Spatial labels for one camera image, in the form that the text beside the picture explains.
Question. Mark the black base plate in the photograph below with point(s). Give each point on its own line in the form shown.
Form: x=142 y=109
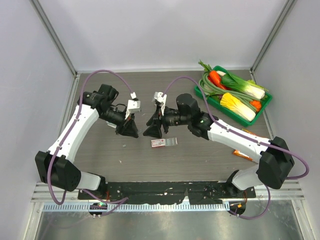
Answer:
x=167 y=192

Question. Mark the green long beans toy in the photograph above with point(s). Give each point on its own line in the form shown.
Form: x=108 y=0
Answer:
x=211 y=90

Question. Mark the yellow napa cabbage toy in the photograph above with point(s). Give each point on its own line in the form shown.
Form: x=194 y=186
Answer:
x=236 y=106

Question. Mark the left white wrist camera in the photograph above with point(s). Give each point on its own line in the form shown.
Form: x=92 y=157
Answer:
x=133 y=105

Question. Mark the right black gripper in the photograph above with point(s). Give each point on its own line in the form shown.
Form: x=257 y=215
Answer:
x=154 y=130

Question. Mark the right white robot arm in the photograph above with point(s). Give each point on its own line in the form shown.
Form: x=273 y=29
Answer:
x=272 y=165

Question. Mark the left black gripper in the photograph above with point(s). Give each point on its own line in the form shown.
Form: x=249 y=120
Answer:
x=128 y=127

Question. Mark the colourful snack packet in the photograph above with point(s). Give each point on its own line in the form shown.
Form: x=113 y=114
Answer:
x=240 y=154

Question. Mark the red white staple box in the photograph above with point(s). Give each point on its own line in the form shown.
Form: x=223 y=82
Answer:
x=164 y=142

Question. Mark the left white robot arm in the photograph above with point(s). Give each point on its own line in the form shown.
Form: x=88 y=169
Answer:
x=56 y=165

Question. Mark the green plastic basket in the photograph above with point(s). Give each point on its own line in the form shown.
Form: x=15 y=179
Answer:
x=215 y=102

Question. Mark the small orange carrot toy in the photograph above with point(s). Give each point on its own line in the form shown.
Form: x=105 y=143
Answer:
x=256 y=104

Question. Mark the bok choy toy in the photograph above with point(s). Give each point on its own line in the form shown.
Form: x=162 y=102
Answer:
x=247 y=87

